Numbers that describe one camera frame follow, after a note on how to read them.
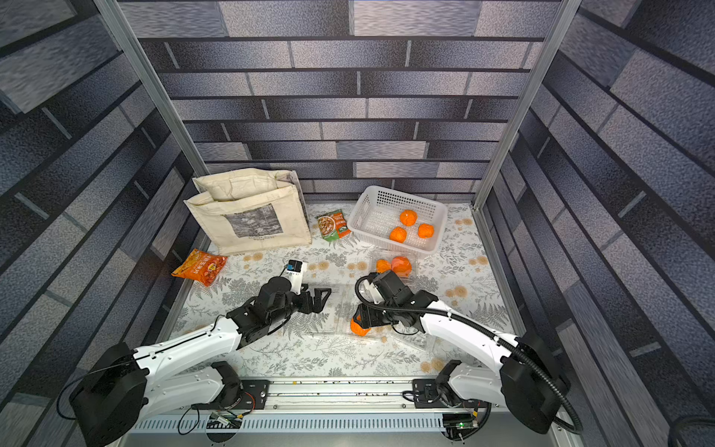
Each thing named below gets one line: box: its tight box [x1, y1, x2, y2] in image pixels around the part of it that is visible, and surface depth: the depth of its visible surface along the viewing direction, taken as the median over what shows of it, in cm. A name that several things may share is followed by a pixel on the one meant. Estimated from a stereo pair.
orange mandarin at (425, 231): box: [418, 223, 435, 239], surface depth 106 cm
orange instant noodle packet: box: [171, 248, 229, 287], surface depth 97 cm
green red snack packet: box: [314, 208, 352, 242], surface depth 112 cm
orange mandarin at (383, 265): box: [376, 258, 392, 273], surface depth 94 cm
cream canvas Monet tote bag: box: [183, 168, 312, 257], surface depth 95 cm
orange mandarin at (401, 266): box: [391, 256, 413, 278], surface depth 95 cm
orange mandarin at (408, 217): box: [399, 209, 419, 227], surface depth 112 cm
